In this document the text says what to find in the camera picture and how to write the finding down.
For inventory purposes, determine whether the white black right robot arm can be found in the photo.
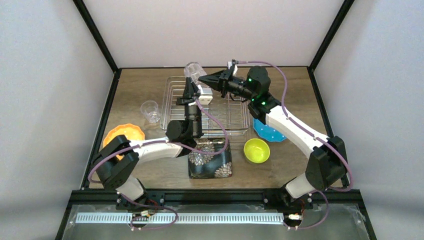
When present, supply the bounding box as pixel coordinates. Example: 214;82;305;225
198;65;352;200

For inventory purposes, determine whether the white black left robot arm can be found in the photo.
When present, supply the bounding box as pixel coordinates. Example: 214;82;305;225
87;77;204;201

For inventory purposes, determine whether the small clear plastic cup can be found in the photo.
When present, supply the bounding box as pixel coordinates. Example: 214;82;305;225
140;100;161;123

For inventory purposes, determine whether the black floral square plate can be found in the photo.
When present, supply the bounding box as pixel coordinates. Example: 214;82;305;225
187;138;233;179

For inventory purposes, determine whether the blue polka dot plate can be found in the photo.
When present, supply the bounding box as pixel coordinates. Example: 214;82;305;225
253;118;287;143

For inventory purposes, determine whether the orange polka dot plate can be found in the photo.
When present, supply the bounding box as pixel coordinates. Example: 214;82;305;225
101;123;146;149

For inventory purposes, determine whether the yellow green bowl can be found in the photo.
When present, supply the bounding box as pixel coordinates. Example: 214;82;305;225
243;138;271;164

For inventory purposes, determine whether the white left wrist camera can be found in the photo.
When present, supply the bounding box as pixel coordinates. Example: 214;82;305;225
197;84;213;106

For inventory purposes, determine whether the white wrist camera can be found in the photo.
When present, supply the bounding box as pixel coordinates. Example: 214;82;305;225
197;84;213;106
227;59;239;76

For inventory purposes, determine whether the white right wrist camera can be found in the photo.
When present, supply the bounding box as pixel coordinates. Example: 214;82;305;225
227;59;239;76

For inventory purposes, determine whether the metal wire dish rack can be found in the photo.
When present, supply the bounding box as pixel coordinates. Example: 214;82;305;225
160;76;251;136

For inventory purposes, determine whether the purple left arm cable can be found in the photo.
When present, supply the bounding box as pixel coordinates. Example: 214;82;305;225
87;97;230;232

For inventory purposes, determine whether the black aluminium frame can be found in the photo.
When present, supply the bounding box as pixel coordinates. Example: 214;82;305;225
55;0;377;240

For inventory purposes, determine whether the white slotted cable duct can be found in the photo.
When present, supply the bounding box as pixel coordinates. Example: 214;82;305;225
73;212;284;225

